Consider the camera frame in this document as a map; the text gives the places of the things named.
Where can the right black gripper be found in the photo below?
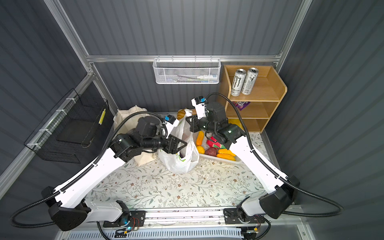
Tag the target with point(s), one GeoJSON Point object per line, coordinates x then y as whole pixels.
{"type": "Point", "coordinates": [193, 123]}

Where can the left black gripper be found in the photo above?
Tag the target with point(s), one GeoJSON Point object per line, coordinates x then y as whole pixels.
{"type": "Point", "coordinates": [174, 148]}

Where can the beige canvas tote bag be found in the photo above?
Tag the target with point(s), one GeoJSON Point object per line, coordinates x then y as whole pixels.
{"type": "Point", "coordinates": [143, 158]}

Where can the white plastic produce basket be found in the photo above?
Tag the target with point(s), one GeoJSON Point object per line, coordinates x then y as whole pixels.
{"type": "Point", "coordinates": [207, 136]}

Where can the white plastic grocery bag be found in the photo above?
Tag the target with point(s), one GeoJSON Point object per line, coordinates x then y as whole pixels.
{"type": "Point", "coordinates": [188, 157]}

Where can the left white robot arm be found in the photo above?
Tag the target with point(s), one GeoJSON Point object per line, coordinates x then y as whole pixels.
{"type": "Point", "coordinates": [70, 209]}

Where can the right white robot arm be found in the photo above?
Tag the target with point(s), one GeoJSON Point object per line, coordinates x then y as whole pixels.
{"type": "Point", "coordinates": [279, 196]}

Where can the yellow snack bag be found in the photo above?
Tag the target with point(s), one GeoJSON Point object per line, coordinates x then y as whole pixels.
{"type": "Point", "coordinates": [236, 122]}

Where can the pink toy dragon fruit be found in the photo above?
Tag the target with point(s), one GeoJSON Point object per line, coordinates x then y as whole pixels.
{"type": "Point", "coordinates": [213, 143]}

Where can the purple snack packet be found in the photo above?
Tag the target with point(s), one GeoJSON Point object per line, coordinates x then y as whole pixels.
{"type": "Point", "coordinates": [241, 105]}

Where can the dark red toy fruit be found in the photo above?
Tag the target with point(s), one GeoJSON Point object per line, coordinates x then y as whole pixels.
{"type": "Point", "coordinates": [211, 152]}

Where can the tray of bread rolls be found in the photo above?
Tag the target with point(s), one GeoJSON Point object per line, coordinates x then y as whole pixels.
{"type": "Point", "coordinates": [181, 114]}

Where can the yellow toy banana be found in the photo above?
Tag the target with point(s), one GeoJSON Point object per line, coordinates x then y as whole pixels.
{"type": "Point", "coordinates": [226, 154]}

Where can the toothpaste tube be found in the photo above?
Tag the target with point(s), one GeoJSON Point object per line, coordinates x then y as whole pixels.
{"type": "Point", "coordinates": [207, 77]}

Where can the wooden shelf unit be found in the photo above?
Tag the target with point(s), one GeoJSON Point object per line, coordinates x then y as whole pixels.
{"type": "Point", "coordinates": [265, 97]}

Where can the white Monster can left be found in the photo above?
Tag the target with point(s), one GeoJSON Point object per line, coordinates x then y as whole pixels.
{"type": "Point", "coordinates": [238, 81]}

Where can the white monster can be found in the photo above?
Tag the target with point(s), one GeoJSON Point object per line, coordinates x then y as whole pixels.
{"type": "Point", "coordinates": [238, 81]}
{"type": "Point", "coordinates": [249, 81]}

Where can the white Monster can right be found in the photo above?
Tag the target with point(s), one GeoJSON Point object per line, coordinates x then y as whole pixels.
{"type": "Point", "coordinates": [249, 81]}

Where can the white wire wall basket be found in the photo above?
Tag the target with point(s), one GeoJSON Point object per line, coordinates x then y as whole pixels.
{"type": "Point", "coordinates": [185, 71]}

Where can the black wire wall basket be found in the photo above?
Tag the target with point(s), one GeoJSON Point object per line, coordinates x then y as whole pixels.
{"type": "Point", "coordinates": [76, 131]}

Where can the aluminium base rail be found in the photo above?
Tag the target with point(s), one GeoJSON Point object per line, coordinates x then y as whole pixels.
{"type": "Point", "coordinates": [192, 218]}

